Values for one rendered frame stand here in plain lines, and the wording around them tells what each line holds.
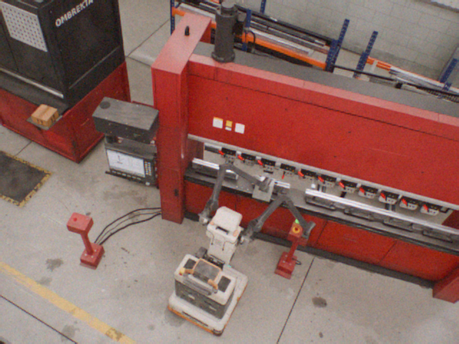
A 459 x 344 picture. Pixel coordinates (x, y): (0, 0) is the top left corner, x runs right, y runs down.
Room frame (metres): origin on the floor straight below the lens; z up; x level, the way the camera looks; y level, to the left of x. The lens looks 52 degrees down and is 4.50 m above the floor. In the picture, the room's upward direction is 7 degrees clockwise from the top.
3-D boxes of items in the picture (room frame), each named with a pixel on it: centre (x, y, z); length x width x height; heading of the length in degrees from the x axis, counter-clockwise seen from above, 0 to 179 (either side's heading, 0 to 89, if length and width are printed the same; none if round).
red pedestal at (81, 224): (2.08, 1.35, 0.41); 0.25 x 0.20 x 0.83; 169
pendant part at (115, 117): (2.50, 0.87, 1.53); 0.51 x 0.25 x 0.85; 80
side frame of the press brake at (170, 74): (3.09, 0.47, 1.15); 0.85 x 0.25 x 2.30; 169
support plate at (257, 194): (2.59, -0.43, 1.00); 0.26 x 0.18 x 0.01; 169
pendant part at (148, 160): (2.41, 0.83, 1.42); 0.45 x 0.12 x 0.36; 80
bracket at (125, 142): (2.71, 0.87, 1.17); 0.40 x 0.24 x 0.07; 79
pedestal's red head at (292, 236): (2.28, -0.85, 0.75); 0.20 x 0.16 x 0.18; 72
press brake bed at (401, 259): (2.57, -1.08, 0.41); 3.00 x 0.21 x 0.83; 79
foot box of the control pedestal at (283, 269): (2.25, -0.84, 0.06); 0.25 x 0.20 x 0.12; 162
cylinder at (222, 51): (2.96, 0.04, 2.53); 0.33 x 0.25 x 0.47; 79
